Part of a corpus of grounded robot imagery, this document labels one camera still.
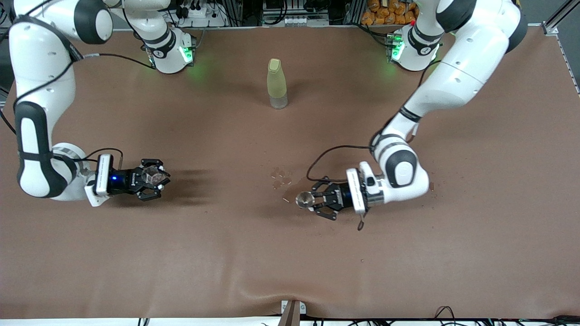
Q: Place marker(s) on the brown liquid puddle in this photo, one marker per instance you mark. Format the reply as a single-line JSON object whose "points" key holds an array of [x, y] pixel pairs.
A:
{"points": [[286, 199]]}

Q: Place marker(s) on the aluminium profile post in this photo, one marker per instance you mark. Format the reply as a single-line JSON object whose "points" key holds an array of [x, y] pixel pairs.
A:
{"points": [[290, 314]]}

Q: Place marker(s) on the brown table mat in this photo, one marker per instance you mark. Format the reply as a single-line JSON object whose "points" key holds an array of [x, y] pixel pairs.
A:
{"points": [[181, 253]]}

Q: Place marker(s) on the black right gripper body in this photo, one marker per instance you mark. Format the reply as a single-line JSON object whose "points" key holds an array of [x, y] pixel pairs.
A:
{"points": [[123, 180]]}

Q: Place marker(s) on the yellow-green bottle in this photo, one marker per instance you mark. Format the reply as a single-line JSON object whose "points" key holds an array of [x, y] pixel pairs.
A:
{"points": [[277, 81]]}

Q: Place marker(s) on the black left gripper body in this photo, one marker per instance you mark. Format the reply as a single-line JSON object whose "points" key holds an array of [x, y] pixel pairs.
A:
{"points": [[340, 196]]}

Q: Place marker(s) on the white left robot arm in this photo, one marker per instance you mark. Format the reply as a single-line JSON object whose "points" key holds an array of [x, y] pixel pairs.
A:
{"points": [[462, 68]]}

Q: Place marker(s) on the small clear glass cup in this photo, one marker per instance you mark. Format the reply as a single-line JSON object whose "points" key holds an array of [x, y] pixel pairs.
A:
{"points": [[152, 176]]}

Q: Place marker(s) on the white socket box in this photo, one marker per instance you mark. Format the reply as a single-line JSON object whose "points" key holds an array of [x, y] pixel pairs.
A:
{"points": [[294, 20]]}

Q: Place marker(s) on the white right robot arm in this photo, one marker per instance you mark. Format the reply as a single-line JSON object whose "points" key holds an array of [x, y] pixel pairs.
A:
{"points": [[41, 90]]}

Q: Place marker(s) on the aluminium frame profile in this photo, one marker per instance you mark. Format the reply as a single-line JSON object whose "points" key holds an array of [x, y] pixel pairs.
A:
{"points": [[551, 30]]}

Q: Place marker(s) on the orange packets pile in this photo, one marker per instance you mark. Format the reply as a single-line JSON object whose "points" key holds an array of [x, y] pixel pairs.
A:
{"points": [[385, 13]]}

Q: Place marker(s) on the white power strip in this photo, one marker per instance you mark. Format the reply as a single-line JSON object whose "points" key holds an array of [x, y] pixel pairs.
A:
{"points": [[199, 12]]}

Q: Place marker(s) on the steel jigger measuring cup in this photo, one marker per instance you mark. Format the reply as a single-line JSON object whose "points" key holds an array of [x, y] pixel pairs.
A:
{"points": [[304, 199]]}

